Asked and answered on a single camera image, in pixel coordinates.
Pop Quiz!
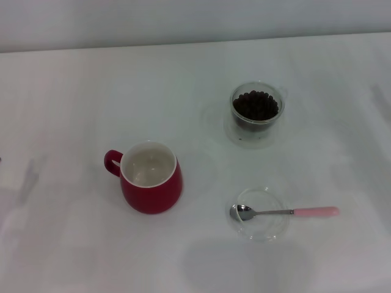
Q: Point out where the clear glass cup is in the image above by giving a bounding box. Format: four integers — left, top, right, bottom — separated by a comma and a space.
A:
229, 81, 289, 134

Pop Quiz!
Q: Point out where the clear shallow glass dish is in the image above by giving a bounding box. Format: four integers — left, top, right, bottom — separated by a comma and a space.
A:
227, 186, 291, 244

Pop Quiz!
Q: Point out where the red ceramic mug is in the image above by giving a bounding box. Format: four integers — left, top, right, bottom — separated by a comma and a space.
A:
103, 140, 185, 215

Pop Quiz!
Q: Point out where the coffee bean pile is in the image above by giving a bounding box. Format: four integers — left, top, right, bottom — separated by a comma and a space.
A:
232, 90, 279, 122

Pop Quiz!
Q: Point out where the pink handled metal spoon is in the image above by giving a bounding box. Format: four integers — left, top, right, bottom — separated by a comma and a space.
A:
229, 204, 340, 222

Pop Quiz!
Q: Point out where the clear glass saucer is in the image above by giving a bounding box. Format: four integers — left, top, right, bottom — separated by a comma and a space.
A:
224, 112, 285, 150

